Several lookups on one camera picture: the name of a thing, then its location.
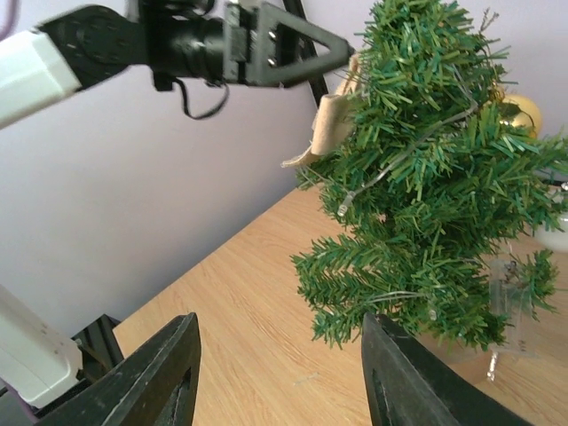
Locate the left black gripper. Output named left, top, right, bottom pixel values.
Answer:
left=150, top=1, right=354, bottom=91

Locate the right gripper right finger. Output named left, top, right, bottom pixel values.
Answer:
left=361, top=313, right=529, bottom=426

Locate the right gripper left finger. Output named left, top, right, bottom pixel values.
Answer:
left=38, top=312, right=201, bottom=426

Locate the burlap bow ornament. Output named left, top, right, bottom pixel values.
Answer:
left=280, top=53, right=361, bottom=168

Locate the clear battery box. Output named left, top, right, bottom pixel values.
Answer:
left=486, top=258, right=536, bottom=382

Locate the small green christmas tree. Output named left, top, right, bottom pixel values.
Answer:
left=292, top=1, right=567, bottom=350

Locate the white ball ornament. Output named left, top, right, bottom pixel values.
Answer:
left=532, top=181, right=568, bottom=255

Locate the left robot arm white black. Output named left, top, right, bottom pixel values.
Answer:
left=1, top=1, right=353, bottom=414

